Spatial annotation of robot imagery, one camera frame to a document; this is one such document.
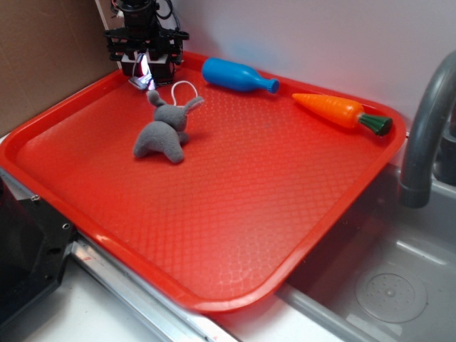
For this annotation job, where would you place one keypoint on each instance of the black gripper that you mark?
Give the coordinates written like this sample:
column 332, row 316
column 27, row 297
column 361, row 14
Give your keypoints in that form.
column 163, row 46

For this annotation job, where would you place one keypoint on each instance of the silver keys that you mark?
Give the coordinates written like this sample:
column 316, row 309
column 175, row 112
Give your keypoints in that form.
column 141, row 77

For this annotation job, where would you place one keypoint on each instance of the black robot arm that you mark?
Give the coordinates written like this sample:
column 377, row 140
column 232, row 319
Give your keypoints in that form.
column 143, row 15

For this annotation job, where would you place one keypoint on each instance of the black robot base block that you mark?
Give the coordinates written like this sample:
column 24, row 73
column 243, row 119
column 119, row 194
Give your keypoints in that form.
column 35, row 242

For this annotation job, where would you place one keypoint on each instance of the grey plush bunny toy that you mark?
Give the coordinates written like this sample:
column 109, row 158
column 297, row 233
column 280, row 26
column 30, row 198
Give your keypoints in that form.
column 166, row 133

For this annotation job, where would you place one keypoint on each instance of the blue plastic toy bottle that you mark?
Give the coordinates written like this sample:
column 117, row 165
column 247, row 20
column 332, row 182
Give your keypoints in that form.
column 236, row 76

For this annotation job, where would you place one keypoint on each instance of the brown cardboard panel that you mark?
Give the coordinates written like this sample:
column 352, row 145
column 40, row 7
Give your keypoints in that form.
column 49, row 51

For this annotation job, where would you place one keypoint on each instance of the red plastic tray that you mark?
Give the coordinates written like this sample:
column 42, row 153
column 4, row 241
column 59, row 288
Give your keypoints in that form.
column 261, row 183

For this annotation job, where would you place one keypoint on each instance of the orange plastic toy carrot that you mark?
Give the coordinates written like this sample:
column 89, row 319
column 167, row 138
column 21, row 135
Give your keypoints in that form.
column 343, row 112

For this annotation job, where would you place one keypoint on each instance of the grey toy faucet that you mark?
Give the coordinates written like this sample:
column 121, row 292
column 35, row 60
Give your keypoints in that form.
column 430, row 151

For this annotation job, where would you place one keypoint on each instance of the grey plastic toy sink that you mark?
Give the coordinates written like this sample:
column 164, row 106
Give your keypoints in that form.
column 383, row 272

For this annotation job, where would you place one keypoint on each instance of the silver metal rail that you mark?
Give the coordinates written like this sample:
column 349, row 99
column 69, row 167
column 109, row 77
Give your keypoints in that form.
column 100, row 299

